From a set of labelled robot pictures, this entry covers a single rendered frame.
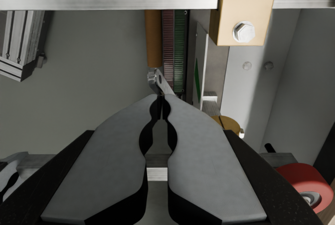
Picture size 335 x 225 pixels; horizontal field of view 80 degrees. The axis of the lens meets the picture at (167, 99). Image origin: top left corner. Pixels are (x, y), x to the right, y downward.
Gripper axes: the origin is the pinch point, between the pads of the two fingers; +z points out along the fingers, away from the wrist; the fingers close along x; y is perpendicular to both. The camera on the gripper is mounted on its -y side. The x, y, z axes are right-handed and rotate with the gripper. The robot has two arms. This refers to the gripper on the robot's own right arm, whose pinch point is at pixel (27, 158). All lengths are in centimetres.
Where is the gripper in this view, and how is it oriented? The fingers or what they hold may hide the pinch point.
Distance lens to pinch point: 43.2
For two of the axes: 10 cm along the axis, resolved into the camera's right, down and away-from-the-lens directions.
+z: 0.0, -5.0, 8.7
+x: 0.1, 8.7, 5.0
